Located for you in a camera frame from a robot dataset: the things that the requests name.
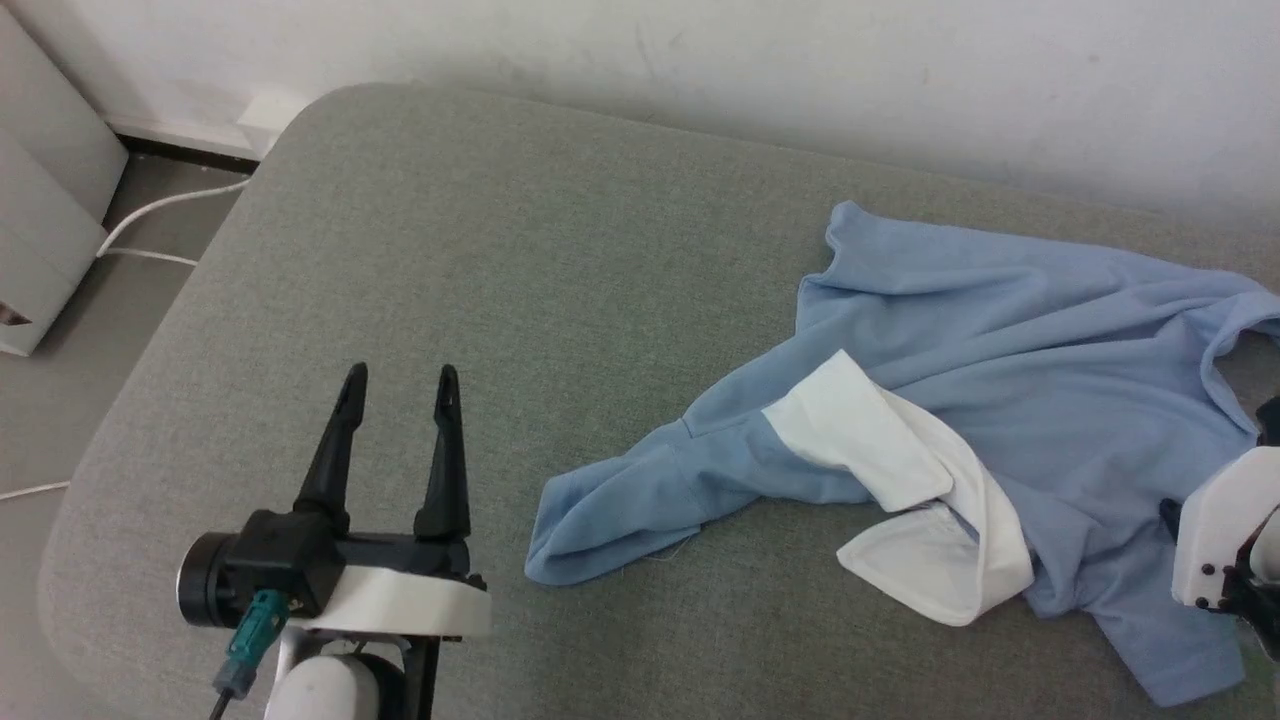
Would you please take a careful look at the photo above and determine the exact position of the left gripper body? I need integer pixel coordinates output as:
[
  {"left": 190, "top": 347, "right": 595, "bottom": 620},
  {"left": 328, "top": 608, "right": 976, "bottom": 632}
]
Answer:
[{"left": 177, "top": 510, "right": 493, "bottom": 636}]

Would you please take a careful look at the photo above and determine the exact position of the left gripper teal plug cable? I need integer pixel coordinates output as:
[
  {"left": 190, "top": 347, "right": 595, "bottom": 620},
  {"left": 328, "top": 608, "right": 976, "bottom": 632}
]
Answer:
[{"left": 208, "top": 588, "right": 291, "bottom": 720}]

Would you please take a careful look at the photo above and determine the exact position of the grey fabric sofa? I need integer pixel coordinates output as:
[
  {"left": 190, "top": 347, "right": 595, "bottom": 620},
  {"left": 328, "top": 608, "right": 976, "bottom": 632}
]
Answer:
[{"left": 40, "top": 82, "right": 1280, "bottom": 720}]

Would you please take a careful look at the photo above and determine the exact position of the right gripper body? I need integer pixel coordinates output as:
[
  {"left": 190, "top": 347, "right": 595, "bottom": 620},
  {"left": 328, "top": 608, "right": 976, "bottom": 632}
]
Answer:
[{"left": 1172, "top": 397, "right": 1280, "bottom": 661}]

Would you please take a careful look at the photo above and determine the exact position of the blue polo shirt white collar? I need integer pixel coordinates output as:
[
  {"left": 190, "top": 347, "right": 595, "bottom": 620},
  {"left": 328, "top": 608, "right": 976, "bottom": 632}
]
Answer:
[{"left": 525, "top": 200, "right": 1280, "bottom": 709}]

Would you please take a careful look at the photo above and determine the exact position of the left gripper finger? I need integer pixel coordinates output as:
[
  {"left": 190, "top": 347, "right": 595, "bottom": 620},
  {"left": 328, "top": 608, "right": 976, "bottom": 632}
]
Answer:
[
  {"left": 414, "top": 365, "right": 471, "bottom": 543},
  {"left": 293, "top": 363, "right": 369, "bottom": 536}
]

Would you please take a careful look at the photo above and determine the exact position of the white box on floor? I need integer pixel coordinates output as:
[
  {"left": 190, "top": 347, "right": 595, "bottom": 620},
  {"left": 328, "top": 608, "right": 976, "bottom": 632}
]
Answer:
[{"left": 0, "top": 0, "right": 129, "bottom": 357}]

